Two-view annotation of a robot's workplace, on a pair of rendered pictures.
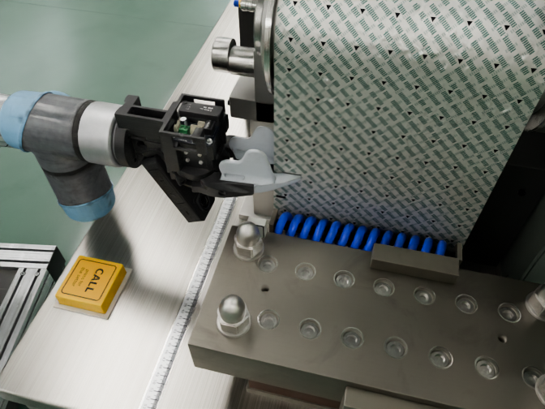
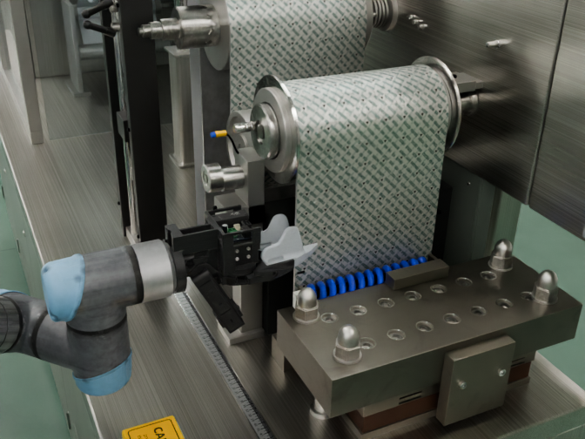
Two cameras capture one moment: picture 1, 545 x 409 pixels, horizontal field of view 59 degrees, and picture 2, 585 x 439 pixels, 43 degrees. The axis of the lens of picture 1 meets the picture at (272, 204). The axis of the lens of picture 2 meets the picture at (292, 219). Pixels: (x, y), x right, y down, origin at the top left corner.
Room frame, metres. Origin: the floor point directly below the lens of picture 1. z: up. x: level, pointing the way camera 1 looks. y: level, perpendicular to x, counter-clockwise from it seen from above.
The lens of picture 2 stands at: (-0.29, 0.56, 1.61)
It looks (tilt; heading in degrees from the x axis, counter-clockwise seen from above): 28 degrees down; 321
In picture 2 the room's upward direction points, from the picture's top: 1 degrees clockwise
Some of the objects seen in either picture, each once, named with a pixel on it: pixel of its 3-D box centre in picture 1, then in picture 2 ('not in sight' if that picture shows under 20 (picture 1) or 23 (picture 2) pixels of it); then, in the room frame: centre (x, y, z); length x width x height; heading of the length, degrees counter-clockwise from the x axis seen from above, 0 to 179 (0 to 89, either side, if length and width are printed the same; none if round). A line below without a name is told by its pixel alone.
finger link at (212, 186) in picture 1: (219, 178); (261, 267); (0.39, 0.06, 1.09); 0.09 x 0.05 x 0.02; 75
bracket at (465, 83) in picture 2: not in sight; (457, 80); (0.38, -0.30, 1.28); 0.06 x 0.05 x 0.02; 77
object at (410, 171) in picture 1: (377, 177); (368, 220); (0.37, -0.12, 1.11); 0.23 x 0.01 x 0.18; 77
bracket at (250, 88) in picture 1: (257, 139); (238, 250); (0.50, 0.02, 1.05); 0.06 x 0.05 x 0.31; 77
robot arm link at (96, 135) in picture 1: (113, 133); (152, 268); (0.44, 0.19, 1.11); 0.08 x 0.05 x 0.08; 167
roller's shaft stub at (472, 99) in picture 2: not in sight; (450, 103); (0.39, -0.29, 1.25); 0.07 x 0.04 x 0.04; 77
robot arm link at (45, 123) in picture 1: (55, 127); (91, 285); (0.46, 0.27, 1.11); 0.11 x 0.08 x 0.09; 77
